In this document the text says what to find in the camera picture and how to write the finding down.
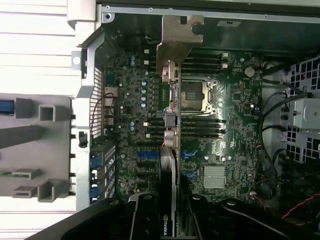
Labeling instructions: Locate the blue expansion slot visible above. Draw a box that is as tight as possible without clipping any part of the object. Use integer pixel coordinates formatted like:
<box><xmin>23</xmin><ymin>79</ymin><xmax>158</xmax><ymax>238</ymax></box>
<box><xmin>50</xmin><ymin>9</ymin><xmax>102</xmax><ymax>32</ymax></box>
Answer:
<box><xmin>136</xmin><ymin>149</ymin><xmax>198</xmax><ymax>161</ymax></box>

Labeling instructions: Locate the red wire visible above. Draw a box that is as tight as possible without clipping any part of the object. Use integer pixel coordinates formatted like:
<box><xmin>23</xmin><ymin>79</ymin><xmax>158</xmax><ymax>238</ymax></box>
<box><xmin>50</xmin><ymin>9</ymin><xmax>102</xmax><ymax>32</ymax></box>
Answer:
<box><xmin>279</xmin><ymin>194</ymin><xmax>320</xmax><ymax>221</ymax></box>

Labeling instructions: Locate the grey parts rack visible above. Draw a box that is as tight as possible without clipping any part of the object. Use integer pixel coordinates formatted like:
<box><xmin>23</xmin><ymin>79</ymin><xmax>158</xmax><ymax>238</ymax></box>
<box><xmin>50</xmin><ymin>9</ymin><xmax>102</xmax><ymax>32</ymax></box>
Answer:
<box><xmin>0</xmin><ymin>96</ymin><xmax>73</xmax><ymax>203</ymax></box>

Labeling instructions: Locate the black PC case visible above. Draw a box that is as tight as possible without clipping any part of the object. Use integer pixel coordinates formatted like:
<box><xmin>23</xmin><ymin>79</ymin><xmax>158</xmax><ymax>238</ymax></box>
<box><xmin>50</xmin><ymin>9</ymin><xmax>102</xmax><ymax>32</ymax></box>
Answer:
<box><xmin>71</xmin><ymin>0</ymin><xmax>320</xmax><ymax>240</ymax></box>

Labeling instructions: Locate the green motherboard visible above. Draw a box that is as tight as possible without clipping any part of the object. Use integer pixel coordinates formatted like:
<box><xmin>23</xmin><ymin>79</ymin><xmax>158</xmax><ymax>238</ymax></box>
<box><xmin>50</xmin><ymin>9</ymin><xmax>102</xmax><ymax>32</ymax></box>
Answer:
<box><xmin>102</xmin><ymin>47</ymin><xmax>263</xmax><ymax>201</ymax></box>

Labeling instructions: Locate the small silver heatsink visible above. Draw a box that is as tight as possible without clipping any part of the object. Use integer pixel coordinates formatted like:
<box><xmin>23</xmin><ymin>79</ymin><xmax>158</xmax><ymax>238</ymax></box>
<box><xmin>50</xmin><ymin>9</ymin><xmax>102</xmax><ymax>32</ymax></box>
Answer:
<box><xmin>103</xmin><ymin>87</ymin><xmax>119</xmax><ymax>109</ymax></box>

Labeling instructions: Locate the perforated metal drive cage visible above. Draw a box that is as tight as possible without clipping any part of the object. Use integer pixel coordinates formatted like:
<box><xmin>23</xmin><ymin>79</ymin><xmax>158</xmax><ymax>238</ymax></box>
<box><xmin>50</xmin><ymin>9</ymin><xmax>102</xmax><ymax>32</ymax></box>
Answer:
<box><xmin>284</xmin><ymin>57</ymin><xmax>320</xmax><ymax>163</ymax></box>

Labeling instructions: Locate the silver chipset heatsink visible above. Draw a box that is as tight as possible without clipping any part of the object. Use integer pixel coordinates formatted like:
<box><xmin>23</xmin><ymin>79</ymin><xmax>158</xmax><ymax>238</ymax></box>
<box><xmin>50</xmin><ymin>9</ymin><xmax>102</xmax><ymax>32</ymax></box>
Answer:
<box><xmin>203</xmin><ymin>165</ymin><xmax>226</xmax><ymax>188</ymax></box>

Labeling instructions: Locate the round coin cell battery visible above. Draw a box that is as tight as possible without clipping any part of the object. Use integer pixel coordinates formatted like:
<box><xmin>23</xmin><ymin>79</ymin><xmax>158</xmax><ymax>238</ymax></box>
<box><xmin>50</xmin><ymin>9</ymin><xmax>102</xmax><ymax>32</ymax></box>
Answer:
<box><xmin>244</xmin><ymin>65</ymin><xmax>256</xmax><ymax>78</ymax></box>

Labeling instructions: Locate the CPU socket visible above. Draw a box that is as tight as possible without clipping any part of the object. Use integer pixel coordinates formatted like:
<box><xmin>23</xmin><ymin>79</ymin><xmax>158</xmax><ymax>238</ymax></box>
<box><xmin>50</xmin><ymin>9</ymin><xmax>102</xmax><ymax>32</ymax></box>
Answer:
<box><xmin>181</xmin><ymin>79</ymin><xmax>210</xmax><ymax>112</ymax></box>

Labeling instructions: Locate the metal socket cover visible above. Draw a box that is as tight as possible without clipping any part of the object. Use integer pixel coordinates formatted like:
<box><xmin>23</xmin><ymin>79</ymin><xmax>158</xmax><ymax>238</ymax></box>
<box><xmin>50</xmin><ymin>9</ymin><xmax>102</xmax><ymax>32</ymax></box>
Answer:
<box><xmin>181</xmin><ymin>78</ymin><xmax>216</xmax><ymax>114</ymax></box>

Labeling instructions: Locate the black wire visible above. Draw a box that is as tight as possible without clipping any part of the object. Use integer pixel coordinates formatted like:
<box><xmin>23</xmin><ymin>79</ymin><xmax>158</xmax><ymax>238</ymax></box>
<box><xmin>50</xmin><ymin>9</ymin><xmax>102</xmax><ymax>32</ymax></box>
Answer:
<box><xmin>257</xmin><ymin>89</ymin><xmax>311</xmax><ymax>201</ymax></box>

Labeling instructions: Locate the hard disk with blue bracket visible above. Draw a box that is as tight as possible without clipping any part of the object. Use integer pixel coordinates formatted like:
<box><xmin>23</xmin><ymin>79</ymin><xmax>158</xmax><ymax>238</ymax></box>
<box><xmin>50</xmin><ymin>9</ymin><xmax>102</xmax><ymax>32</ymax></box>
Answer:
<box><xmin>0</xmin><ymin>99</ymin><xmax>14</xmax><ymax>116</ymax></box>

